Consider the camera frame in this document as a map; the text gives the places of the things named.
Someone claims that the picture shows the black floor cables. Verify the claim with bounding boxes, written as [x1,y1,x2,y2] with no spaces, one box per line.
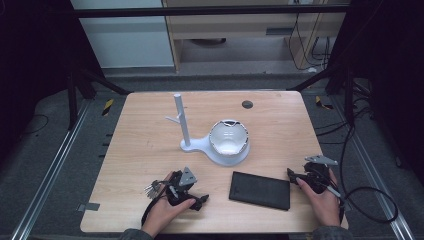
[314,96,376,146]

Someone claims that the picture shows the white stand with pole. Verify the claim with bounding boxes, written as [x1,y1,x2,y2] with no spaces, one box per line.
[164,92,251,167]

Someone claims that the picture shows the black horizontal bar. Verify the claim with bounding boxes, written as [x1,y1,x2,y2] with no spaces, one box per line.
[71,4,352,19]

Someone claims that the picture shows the person's left hand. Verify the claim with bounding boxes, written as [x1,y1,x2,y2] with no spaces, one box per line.
[141,171,197,239]

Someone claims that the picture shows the person's right hand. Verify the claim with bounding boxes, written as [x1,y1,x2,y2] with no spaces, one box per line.
[295,169,343,228]

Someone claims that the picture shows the black cables under desk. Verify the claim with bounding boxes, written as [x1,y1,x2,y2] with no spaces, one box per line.
[287,13,335,72]

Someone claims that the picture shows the yellow black tape strip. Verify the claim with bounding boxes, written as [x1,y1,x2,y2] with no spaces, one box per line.
[314,95,334,111]
[101,98,115,117]

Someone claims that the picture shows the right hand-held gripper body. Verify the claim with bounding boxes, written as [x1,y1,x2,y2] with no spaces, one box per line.
[301,154,339,195]

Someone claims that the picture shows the black wallet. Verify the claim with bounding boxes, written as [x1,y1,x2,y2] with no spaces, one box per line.
[228,171,291,212]

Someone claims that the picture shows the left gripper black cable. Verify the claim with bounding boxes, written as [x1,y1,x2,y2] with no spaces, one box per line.
[140,181,175,228]

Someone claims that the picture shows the wooden desk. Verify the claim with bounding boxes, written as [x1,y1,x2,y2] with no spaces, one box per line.
[161,0,352,73]

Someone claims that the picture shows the black metal stand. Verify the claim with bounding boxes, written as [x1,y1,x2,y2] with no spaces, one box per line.
[287,63,372,128]
[65,63,132,132]

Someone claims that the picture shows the white cabinet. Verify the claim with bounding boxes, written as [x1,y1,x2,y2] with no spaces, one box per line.
[70,0,175,70]

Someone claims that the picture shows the metal floor rail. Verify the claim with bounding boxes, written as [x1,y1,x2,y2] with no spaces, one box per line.
[9,99,93,240]
[329,96,416,240]

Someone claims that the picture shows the thin black floor cable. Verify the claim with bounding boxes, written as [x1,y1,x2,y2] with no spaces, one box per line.
[19,114,50,137]

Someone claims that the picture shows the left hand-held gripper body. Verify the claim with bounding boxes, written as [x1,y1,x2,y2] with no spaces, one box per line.
[165,166,198,207]

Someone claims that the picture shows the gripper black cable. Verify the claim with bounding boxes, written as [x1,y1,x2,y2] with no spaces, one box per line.
[324,123,400,225]
[140,181,175,228]

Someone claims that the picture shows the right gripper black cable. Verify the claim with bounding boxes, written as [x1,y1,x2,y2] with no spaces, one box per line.
[324,123,400,225]

